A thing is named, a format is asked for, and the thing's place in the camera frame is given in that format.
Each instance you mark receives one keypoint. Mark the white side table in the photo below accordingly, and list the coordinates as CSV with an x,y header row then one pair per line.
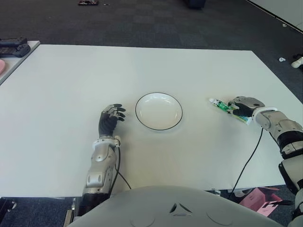
x,y
33,45

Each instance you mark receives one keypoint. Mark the white sneaker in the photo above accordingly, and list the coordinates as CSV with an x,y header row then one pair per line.
x,y
297,63

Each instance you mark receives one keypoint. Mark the green white toothpaste tube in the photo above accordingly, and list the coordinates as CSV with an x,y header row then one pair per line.
x,y
219,104

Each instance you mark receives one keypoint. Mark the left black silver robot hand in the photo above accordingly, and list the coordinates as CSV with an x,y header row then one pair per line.
x,y
106,123

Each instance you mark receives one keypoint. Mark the white plate with black rim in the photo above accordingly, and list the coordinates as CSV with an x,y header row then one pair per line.
x,y
158,112

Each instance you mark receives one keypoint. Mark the metal robot stand rail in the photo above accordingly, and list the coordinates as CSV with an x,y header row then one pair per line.
x,y
69,212

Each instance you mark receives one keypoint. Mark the grey robot torso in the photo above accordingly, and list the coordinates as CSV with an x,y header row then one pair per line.
x,y
165,208

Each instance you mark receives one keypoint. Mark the metal table frame part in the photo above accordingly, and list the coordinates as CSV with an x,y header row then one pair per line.
x,y
8,204

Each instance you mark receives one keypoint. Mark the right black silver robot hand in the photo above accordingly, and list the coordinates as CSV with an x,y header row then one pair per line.
x,y
247,104

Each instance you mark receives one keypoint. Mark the colourful flat floor item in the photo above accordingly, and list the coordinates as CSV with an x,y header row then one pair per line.
x,y
88,2

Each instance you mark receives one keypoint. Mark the white background table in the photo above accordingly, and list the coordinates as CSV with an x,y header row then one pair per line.
x,y
284,9

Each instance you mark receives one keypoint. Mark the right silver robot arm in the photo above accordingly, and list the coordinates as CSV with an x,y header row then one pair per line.
x,y
267,117

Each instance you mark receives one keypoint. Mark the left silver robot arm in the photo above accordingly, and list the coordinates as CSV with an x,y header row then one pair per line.
x,y
101,153

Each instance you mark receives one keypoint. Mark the small white floor scrap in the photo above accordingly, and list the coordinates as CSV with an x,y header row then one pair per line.
x,y
281,59

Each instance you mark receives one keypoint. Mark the pink plate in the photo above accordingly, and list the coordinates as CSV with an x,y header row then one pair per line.
x,y
2,66

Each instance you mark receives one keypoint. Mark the dark game controller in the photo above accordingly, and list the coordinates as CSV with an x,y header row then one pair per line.
x,y
11,42
14,50

